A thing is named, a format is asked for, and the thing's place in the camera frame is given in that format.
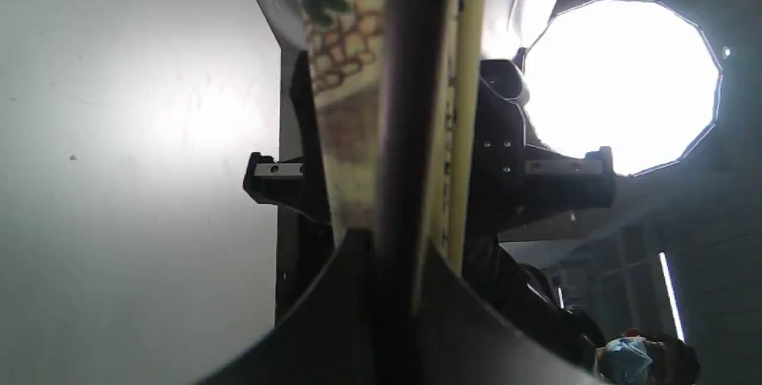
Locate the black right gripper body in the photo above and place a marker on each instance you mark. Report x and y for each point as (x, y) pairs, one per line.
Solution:
(513, 182)

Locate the round studio softbox light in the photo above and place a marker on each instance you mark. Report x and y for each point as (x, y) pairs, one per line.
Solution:
(632, 75)

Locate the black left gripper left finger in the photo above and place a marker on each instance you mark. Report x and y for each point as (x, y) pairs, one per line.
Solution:
(327, 337)

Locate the person with blue mask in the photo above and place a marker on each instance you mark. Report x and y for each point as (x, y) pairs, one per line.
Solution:
(647, 358)

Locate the folding paper fan maroon ribs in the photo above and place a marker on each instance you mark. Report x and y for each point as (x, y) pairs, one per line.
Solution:
(394, 85)

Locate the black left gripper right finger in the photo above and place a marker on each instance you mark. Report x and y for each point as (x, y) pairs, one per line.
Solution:
(462, 340)

